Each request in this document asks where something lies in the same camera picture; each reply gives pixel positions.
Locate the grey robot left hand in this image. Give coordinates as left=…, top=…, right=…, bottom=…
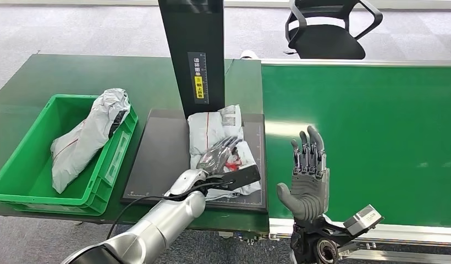
left=196, top=136, right=244, bottom=175

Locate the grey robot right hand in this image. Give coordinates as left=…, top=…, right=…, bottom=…
left=276, top=125, right=331, bottom=222

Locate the white package with red print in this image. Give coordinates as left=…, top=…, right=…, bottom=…
left=187, top=104, right=263, bottom=201

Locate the black inbound scanner machine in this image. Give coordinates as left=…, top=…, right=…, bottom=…
left=120, top=0, right=268, bottom=215

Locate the green conveyor belt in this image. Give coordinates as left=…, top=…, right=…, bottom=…
left=261, top=59, right=451, bottom=264

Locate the grey package with black patch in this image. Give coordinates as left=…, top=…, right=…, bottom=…
left=50, top=88, right=132, bottom=195

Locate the black office chair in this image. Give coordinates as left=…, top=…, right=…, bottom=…
left=284, top=0, right=384, bottom=61

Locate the green plastic bin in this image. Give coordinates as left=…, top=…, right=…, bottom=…
left=0, top=93, right=140, bottom=217

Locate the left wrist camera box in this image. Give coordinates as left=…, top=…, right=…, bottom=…
left=219, top=164, right=262, bottom=191

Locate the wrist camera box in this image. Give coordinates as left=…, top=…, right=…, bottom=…
left=219, top=164, right=262, bottom=191
left=343, top=203, right=384, bottom=237

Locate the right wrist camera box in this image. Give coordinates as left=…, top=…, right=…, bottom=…
left=343, top=203, right=384, bottom=237

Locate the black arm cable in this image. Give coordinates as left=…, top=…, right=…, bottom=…
left=106, top=180, right=236, bottom=241

